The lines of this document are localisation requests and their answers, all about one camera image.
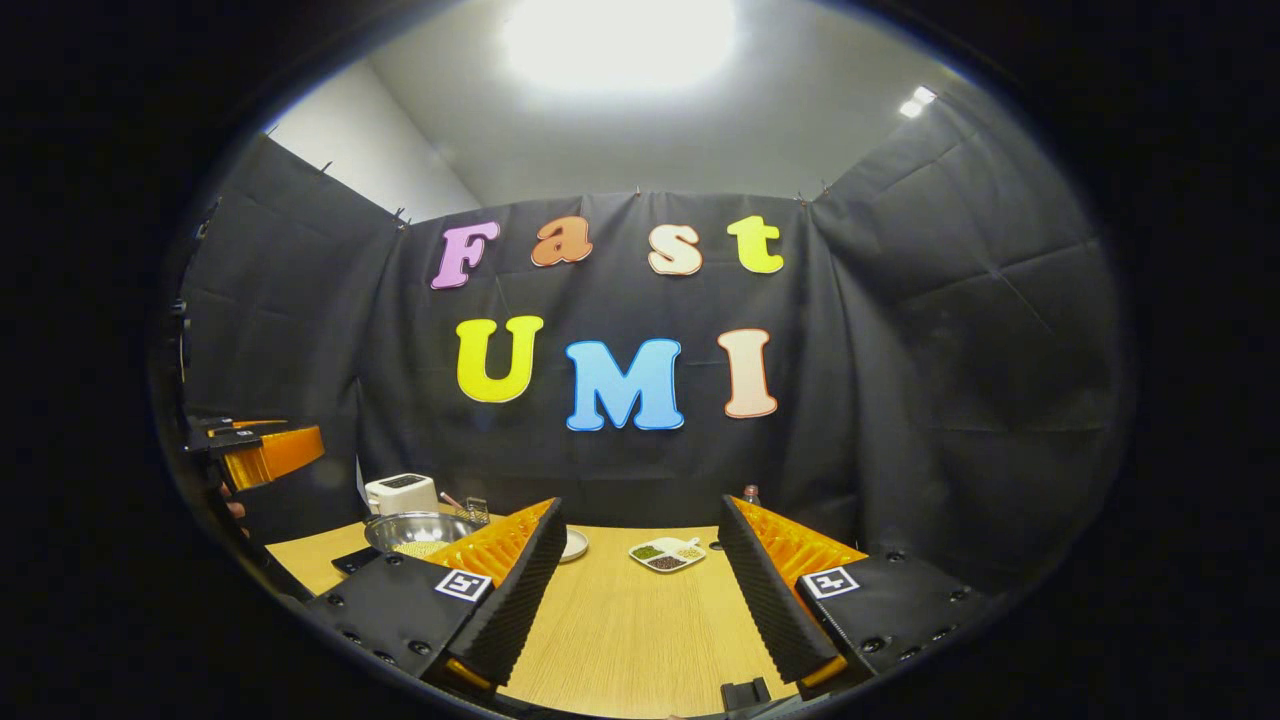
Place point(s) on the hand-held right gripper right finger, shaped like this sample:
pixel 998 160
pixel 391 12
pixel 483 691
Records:
pixel 765 600

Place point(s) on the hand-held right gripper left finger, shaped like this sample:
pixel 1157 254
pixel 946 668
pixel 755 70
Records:
pixel 520 600

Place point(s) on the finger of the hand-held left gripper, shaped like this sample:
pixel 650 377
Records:
pixel 210 425
pixel 285 455

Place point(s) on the black induction cooktop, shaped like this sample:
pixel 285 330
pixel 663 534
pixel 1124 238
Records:
pixel 355 560

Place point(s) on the round white plate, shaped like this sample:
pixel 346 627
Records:
pixel 575 546

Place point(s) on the pile of dark red beans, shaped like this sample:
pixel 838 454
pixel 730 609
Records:
pixel 667 563

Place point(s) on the white divided dish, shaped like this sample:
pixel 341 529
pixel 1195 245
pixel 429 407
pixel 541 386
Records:
pixel 668 550

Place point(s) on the pile of soybeans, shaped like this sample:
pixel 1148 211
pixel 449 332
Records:
pixel 422 549

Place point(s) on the pink stick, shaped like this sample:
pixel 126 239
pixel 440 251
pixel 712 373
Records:
pixel 452 500

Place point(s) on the white toaster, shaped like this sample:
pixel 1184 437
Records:
pixel 400 497

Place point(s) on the pile of green mung beans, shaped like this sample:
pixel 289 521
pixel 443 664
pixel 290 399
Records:
pixel 647 552

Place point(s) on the black backdrop cloth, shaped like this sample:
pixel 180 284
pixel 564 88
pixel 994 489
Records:
pixel 900 400

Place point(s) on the small ceiling light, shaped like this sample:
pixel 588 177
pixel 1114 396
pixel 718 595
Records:
pixel 917 101

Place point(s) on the large ceiling light panel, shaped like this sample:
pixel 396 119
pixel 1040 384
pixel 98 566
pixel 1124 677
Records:
pixel 620 45

